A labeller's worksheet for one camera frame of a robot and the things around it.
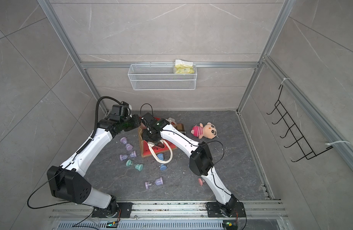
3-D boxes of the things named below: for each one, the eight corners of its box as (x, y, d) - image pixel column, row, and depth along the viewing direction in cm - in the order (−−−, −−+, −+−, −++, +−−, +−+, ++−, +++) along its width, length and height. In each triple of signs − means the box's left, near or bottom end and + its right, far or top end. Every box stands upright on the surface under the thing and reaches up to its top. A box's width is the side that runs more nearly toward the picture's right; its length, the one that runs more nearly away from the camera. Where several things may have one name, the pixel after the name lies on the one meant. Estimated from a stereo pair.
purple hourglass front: (147, 190, 82) (145, 188, 79) (146, 184, 84) (144, 182, 81) (164, 184, 84) (163, 182, 81) (162, 178, 86) (162, 176, 83)
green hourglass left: (126, 165, 91) (124, 163, 88) (129, 161, 93) (128, 158, 91) (141, 171, 89) (139, 169, 86) (144, 166, 91) (142, 164, 88)
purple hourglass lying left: (121, 160, 93) (119, 158, 90) (121, 156, 95) (119, 154, 92) (136, 156, 95) (135, 154, 92) (136, 152, 96) (135, 150, 94)
